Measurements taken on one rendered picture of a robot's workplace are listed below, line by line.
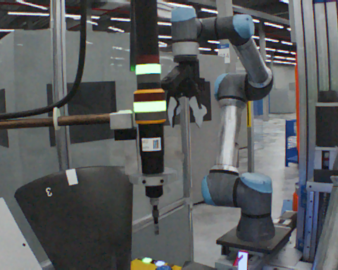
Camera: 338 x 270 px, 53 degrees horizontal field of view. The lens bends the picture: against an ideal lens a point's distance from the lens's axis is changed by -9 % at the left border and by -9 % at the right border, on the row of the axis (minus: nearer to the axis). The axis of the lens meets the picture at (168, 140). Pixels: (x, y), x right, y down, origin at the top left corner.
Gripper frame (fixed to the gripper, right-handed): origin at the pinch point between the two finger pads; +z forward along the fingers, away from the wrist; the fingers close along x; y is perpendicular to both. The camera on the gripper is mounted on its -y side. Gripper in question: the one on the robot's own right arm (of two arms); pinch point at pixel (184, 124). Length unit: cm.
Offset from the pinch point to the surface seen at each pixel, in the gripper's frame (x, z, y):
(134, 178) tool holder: -24, 2, -54
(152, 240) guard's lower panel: 45, 61, 41
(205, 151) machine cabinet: 181, 73, 354
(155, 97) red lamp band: -27, -9, -52
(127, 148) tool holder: -23, -2, -54
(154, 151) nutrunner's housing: -26, -2, -52
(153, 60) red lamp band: -26, -14, -51
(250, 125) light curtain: 171, 51, 503
